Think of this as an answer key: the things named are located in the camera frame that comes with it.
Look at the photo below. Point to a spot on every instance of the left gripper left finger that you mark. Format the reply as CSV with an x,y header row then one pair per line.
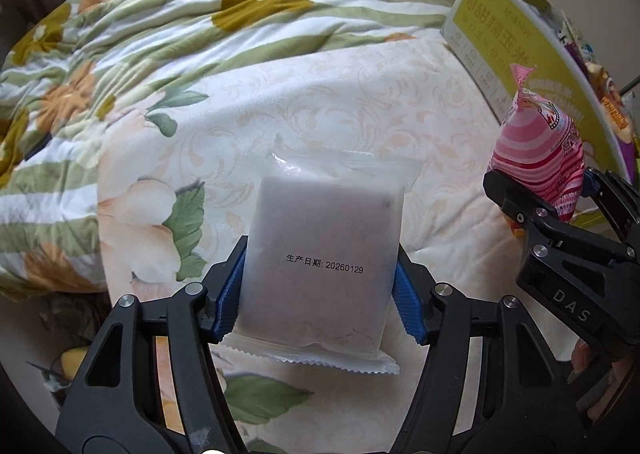
x,y
148,383

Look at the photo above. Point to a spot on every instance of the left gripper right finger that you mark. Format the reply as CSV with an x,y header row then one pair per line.
x,y
490,383

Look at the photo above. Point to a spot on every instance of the pink striped snack bag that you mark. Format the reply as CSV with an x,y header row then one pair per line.
x,y
540,147

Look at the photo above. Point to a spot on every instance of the white translucent snack packet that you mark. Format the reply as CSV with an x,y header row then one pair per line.
x,y
320,259

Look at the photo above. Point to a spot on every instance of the purple chip bag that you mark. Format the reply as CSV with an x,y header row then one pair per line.
x,y
611,105

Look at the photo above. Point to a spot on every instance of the person's right hand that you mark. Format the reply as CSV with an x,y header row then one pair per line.
x,y
603,385

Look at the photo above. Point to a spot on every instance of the green cardboard box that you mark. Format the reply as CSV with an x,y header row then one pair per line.
x,y
488,36

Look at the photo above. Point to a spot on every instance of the floral bed quilt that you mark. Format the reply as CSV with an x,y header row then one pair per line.
x,y
175,59

